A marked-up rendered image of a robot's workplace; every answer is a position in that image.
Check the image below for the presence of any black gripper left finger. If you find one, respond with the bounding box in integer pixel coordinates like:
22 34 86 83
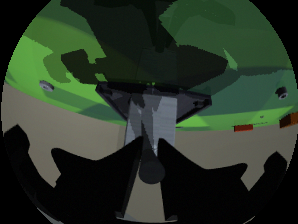
51 136 144 218

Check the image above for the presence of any grey metal washer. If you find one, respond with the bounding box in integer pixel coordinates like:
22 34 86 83
39 80 55 92

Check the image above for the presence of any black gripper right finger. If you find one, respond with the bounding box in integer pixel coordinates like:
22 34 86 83
157 139 247 221

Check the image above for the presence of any brown open rectangular tray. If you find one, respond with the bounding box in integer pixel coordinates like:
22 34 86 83
279 112 298 129

